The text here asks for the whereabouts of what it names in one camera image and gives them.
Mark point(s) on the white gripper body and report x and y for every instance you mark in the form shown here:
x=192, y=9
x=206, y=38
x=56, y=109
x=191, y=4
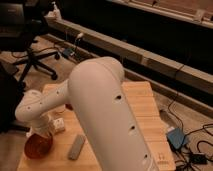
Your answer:
x=43, y=129

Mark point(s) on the red ceramic bowl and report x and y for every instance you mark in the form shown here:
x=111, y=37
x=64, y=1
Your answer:
x=37, y=147

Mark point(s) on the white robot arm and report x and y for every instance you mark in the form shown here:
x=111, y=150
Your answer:
x=94, y=90

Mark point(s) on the white remote control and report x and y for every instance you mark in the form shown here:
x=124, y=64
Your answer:
x=59, y=126

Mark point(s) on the small red object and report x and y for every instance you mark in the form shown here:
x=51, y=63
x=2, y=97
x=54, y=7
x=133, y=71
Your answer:
x=69, y=107

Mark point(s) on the grey remote control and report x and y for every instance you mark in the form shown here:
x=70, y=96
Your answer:
x=76, y=147

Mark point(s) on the black dark chair left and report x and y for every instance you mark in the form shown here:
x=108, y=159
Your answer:
x=11, y=94

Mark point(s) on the blue power box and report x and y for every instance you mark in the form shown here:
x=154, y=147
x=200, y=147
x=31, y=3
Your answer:
x=67, y=53

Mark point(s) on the black office chair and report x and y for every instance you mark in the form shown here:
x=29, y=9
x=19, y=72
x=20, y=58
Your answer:
x=20, y=22

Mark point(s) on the white spray bottle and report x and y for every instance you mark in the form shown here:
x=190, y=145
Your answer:
x=56, y=11

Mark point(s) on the blue floor device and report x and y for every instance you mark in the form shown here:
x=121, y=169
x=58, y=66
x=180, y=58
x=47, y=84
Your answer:
x=177, y=138

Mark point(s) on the black power adapter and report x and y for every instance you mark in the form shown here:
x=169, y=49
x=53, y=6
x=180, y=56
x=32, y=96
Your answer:
x=198, y=158

